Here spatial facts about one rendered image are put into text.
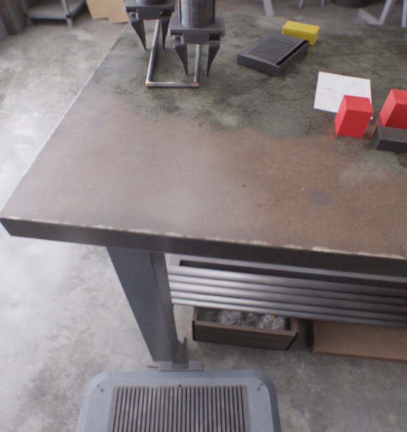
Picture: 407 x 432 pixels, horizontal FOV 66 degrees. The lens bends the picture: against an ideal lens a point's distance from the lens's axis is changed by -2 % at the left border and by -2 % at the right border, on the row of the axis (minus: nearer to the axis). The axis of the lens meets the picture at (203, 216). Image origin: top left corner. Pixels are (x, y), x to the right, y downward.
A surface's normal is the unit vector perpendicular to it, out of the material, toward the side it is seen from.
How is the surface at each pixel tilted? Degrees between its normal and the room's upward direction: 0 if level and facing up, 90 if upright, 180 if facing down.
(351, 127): 90
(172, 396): 0
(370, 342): 3
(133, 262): 90
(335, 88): 1
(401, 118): 90
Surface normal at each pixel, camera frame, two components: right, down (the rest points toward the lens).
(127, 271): -0.11, 0.77
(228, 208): 0.01, -0.63
